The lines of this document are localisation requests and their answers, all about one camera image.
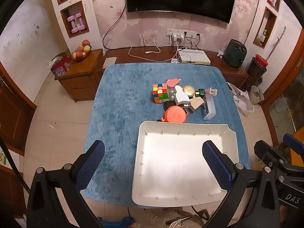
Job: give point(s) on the white plastic bag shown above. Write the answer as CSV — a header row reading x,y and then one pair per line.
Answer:
x,y
242,102

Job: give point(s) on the white plastic tray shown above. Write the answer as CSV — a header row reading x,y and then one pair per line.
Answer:
x,y
178,161

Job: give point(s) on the round gold tin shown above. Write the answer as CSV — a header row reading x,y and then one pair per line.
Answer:
x,y
188,90

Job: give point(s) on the multicoloured puzzle cube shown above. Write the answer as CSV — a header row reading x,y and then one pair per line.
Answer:
x,y
159,93

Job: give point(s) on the white waste bin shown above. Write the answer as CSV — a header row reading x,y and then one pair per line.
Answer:
x,y
256,97

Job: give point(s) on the wooden door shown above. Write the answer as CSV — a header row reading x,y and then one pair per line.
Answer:
x,y
14,118

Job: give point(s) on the dark green air fryer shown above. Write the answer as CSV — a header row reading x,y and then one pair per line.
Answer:
x,y
234,54

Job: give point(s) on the small white ornament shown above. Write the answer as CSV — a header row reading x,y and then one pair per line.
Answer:
x,y
220,54

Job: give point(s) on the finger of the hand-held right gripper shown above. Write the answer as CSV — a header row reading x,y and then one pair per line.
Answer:
x,y
263,149
293,140

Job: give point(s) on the dark patterned stand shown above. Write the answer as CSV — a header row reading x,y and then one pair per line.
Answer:
x,y
251,76

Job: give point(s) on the red printed plastic bag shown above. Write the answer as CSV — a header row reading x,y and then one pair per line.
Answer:
x,y
60,66

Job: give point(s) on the orange round container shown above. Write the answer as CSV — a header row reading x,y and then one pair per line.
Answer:
x,y
175,115

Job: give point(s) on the white set-top box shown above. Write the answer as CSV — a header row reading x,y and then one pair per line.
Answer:
x,y
197,57

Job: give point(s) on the clear plastic box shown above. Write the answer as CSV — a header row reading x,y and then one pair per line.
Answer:
x,y
209,109

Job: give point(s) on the row of white wall sockets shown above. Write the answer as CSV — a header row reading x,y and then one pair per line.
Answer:
x,y
169,32

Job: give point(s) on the small pink holder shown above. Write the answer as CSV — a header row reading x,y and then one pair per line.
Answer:
x,y
210,92

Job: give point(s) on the white plastic bottle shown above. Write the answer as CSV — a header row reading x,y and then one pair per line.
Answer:
x,y
181,97

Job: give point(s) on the pink dumbbell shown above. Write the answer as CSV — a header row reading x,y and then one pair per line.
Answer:
x,y
72,23
81,21

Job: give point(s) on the red lidded jar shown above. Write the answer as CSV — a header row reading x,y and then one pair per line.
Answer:
x,y
261,61

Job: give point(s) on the white card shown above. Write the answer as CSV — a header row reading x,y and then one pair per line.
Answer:
x,y
109,61

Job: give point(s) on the white charger plug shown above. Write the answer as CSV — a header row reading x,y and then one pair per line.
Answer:
x,y
175,37
181,37

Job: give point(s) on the glass door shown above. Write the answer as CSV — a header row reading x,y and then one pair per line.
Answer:
x,y
285,99

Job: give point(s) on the pink packaged round item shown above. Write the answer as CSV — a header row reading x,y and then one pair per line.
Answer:
x,y
173,83

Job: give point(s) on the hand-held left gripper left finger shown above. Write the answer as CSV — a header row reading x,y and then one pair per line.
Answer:
x,y
91,165

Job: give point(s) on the black pouch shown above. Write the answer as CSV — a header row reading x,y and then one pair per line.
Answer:
x,y
169,105

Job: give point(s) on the blue textured table cloth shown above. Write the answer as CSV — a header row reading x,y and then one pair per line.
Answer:
x,y
123,99

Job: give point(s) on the wooden drawer cabinet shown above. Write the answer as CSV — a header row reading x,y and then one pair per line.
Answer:
x,y
80,80

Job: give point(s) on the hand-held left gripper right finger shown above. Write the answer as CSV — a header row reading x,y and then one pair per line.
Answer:
x,y
217,166

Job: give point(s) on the beige case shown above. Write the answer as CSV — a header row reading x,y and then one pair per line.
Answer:
x,y
196,104

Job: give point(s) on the small green box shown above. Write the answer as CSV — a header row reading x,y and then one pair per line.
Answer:
x,y
201,92

